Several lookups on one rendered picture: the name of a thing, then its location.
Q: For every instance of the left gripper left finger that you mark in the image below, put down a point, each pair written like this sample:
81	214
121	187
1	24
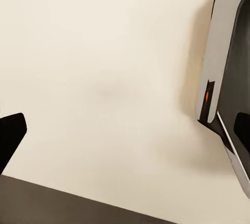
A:
12	131

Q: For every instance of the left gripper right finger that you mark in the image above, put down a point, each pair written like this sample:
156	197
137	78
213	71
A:
242	129

